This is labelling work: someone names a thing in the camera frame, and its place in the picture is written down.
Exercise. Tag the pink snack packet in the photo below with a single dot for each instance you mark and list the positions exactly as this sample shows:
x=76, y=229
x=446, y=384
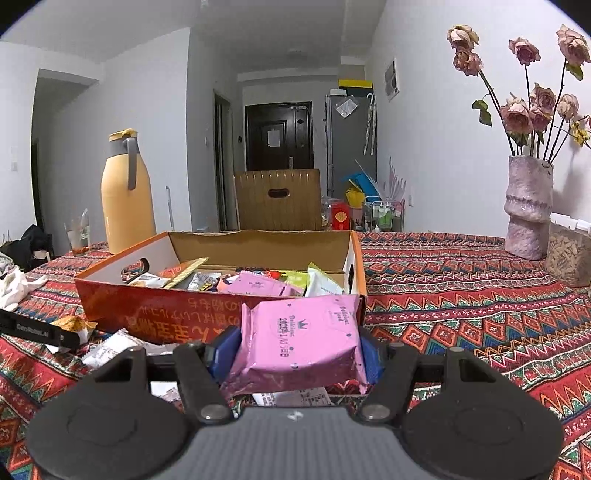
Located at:
x=296, y=344

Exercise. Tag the green snack packet in box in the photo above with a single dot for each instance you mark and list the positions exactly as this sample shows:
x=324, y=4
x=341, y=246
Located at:
x=297, y=279

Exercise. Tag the pink ceramic vase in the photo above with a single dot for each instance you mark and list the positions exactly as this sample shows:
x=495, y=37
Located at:
x=529, y=202

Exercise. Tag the dried pink roses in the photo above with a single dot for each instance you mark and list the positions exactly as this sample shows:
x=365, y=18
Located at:
x=542, y=122

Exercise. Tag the wooden chair back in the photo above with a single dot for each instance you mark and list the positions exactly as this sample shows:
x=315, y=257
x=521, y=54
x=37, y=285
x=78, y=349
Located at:
x=279, y=200

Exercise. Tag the pumpkin seed crisp packet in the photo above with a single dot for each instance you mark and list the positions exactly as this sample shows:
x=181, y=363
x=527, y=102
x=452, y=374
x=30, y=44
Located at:
x=76, y=324

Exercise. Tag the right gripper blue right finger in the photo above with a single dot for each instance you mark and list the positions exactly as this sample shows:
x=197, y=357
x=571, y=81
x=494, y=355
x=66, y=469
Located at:
x=374, y=356

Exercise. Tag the jar of nuts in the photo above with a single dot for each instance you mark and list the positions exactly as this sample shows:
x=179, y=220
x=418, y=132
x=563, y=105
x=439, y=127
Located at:
x=568, y=256

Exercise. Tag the wire storage cart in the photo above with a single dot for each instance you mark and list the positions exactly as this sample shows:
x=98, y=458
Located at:
x=384, y=216

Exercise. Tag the white cloth gloves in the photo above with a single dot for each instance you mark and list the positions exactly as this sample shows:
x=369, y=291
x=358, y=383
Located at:
x=15, y=287

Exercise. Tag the yellow thermos jug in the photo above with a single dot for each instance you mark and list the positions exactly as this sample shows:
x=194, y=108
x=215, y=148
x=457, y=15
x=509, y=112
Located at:
x=126, y=193

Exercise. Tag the orange cracker packet in box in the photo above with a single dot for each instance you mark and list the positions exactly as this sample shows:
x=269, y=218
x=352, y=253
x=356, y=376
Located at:
x=185, y=273

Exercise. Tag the silver snack packet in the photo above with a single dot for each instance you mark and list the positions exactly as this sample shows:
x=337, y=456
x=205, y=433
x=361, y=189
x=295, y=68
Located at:
x=117, y=343

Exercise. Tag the colourful candy packet in box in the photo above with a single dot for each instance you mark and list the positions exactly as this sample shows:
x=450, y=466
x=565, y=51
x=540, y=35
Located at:
x=210, y=281

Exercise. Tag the pink packet on table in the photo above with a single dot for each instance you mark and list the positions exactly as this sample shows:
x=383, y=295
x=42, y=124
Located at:
x=248, y=283

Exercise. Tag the grey refrigerator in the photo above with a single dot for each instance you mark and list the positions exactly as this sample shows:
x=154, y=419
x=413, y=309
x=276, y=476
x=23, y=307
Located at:
x=349, y=141

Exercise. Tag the orange red cardboard box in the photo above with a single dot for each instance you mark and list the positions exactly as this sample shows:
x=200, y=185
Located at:
x=176, y=287

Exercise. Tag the dark entrance door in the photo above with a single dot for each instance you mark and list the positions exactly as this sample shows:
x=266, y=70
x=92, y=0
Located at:
x=279, y=136

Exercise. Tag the glass cup with tea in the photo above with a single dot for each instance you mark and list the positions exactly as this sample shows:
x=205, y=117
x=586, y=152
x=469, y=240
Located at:
x=78, y=233

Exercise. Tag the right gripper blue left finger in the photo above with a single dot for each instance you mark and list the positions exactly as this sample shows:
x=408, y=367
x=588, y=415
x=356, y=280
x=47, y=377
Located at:
x=219, y=355

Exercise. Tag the yellow box on refrigerator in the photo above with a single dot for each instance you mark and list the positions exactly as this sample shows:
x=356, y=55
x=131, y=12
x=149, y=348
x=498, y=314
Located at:
x=352, y=83

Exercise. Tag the colourful patterned tablecloth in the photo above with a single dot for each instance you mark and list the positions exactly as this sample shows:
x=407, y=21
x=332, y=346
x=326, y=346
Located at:
x=430, y=290

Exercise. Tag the white printed snack packet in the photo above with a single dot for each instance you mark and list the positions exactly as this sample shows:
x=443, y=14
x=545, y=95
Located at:
x=314, y=397

